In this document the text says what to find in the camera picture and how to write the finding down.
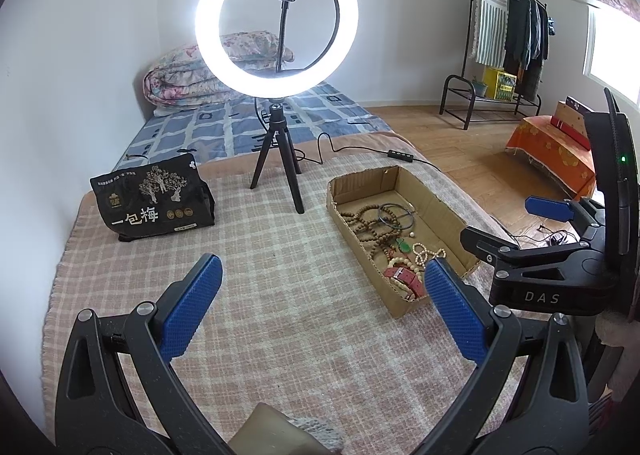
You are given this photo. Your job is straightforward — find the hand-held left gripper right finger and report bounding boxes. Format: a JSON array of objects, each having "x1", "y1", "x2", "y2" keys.
[{"x1": 415, "y1": 257, "x2": 591, "y2": 455}]

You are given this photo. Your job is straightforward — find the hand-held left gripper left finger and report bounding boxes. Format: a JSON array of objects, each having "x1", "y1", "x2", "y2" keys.
[{"x1": 54, "y1": 253, "x2": 241, "y2": 455}]

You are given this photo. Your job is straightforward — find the cream bead bracelet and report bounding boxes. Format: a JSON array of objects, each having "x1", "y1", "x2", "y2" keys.
[{"x1": 389, "y1": 256, "x2": 426, "y2": 296}]

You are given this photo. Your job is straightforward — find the striped hanging cloth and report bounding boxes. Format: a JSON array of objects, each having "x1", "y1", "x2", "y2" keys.
[{"x1": 472, "y1": 0, "x2": 511, "y2": 66}]

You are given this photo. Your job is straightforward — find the brown wooden bead bracelet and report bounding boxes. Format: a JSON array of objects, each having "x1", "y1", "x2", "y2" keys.
[{"x1": 340, "y1": 207, "x2": 396, "y2": 256}]

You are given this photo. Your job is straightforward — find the cardboard box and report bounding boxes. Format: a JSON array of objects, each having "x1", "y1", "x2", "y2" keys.
[{"x1": 326, "y1": 165, "x2": 482, "y2": 320}]

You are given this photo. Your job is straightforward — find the black bangles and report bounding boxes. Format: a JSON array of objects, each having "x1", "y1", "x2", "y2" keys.
[{"x1": 377, "y1": 203, "x2": 414, "y2": 231}]

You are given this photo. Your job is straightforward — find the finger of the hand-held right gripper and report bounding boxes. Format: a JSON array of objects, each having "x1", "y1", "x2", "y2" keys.
[
  {"x1": 460, "y1": 227, "x2": 524, "y2": 276},
  {"x1": 525, "y1": 195, "x2": 608, "y2": 241}
]

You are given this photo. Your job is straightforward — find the pink plaid blanket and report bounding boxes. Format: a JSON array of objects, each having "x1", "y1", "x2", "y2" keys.
[{"x1": 42, "y1": 132, "x2": 531, "y2": 455}]

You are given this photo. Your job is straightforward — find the white ring light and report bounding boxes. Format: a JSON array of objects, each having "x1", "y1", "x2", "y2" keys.
[{"x1": 195, "y1": 0, "x2": 359, "y2": 100}]

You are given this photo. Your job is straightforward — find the black clothes rack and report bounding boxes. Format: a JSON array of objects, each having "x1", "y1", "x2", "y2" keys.
[{"x1": 439, "y1": 0, "x2": 551, "y2": 130}]

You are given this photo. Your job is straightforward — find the folded floral quilt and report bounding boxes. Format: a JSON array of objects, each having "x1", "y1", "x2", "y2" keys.
[{"x1": 143, "y1": 31, "x2": 296, "y2": 110}]

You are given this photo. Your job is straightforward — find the red watch strap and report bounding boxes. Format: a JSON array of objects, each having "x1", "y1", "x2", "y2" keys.
[{"x1": 384, "y1": 265, "x2": 427, "y2": 300}]

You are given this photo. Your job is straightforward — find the black printed bag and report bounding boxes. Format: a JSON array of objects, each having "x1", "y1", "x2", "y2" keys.
[{"x1": 90, "y1": 153, "x2": 217, "y2": 242}]

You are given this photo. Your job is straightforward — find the white bead bracelet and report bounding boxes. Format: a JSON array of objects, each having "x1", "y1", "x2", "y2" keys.
[{"x1": 411, "y1": 243, "x2": 447, "y2": 268}]

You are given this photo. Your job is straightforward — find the black cable with inline controller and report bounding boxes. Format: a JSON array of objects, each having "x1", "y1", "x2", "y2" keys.
[{"x1": 290, "y1": 132, "x2": 441, "y2": 170}]

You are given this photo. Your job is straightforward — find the orange cloth covered table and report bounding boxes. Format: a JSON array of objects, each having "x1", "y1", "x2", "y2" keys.
[{"x1": 506, "y1": 116, "x2": 598, "y2": 200}]

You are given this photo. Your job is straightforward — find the power strips with tangled cables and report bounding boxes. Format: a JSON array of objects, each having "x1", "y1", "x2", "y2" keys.
[{"x1": 515, "y1": 222, "x2": 583, "y2": 248}]

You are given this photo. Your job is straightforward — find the dark hanging clothes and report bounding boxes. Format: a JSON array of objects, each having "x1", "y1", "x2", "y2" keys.
[{"x1": 502, "y1": 0, "x2": 551, "y2": 98}]

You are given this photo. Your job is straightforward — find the yellow crate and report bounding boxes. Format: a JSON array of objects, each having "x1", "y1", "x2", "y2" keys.
[{"x1": 482, "y1": 66, "x2": 518, "y2": 100}]

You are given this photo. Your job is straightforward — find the brown cardboard carton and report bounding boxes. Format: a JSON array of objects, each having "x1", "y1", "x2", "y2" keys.
[{"x1": 551, "y1": 100, "x2": 592, "y2": 152}]

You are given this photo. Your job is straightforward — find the grey fuzzy cloth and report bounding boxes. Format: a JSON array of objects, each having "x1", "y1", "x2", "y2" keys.
[{"x1": 290, "y1": 416, "x2": 346, "y2": 452}]

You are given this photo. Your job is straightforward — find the black mini tripod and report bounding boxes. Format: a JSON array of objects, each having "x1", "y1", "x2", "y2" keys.
[{"x1": 250, "y1": 99, "x2": 306, "y2": 214}]

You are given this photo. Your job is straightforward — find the blue patterned bed sheet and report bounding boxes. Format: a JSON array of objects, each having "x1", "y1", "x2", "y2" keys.
[{"x1": 112, "y1": 82, "x2": 393, "y2": 170}]

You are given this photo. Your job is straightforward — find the window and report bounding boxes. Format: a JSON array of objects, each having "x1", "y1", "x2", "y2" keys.
[{"x1": 582, "y1": 5, "x2": 640, "y2": 108}]

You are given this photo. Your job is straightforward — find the person's right forearm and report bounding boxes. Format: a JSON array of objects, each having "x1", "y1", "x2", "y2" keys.
[{"x1": 597, "y1": 307, "x2": 640, "y2": 351}]

